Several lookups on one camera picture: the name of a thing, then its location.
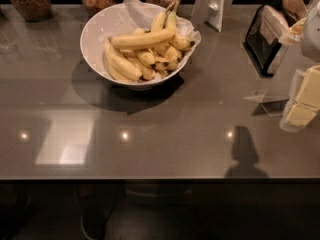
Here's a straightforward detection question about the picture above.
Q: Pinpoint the middle small yellow banana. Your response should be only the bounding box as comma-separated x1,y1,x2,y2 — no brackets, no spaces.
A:
135,50,155,66

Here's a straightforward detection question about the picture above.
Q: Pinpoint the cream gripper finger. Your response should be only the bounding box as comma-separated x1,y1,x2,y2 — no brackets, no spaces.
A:
278,18,306,45

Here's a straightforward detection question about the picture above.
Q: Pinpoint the upright yellow banana pair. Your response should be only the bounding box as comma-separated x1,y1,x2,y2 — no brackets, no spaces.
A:
150,0,181,32

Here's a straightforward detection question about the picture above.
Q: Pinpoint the white ceramic bowl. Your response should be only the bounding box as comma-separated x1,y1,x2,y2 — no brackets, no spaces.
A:
80,2,201,90

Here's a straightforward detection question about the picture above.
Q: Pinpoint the black mesh napkin holder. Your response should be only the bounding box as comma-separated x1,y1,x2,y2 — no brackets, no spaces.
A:
243,5,288,77

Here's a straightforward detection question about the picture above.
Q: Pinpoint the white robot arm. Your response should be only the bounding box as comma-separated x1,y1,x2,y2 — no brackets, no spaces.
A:
279,16,320,133

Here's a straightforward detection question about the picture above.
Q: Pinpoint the large left yellow banana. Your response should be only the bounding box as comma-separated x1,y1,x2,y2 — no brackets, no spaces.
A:
104,41,142,81

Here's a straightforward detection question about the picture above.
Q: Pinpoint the left glass jar with grains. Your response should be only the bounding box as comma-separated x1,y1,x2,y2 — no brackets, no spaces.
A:
10,0,52,22

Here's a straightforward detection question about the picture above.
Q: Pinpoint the white paper bowl liner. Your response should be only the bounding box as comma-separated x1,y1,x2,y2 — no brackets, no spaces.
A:
101,0,201,88

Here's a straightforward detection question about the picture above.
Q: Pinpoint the right spotted yellow banana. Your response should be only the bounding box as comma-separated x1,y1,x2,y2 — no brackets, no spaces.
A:
170,34,195,51

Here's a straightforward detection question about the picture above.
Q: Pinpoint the clear acrylic sign holder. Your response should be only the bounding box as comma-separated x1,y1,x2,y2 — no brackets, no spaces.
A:
244,89,288,117

